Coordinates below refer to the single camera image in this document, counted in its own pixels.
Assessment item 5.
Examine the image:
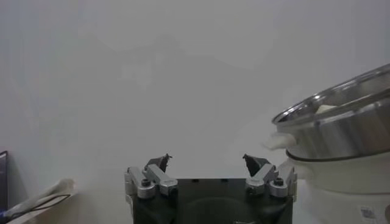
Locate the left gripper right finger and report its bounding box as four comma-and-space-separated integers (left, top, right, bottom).
242, 153, 298, 199

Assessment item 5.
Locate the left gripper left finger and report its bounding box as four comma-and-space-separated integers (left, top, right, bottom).
124, 153, 179, 200

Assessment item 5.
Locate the dark flat panel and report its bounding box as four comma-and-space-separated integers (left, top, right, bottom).
0, 150, 9, 214

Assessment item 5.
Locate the thin black cable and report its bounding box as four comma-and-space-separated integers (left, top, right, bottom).
4, 194, 72, 219

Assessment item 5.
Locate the perforated stainless steel steamer basket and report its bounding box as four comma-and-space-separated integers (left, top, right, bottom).
271, 63, 390, 163

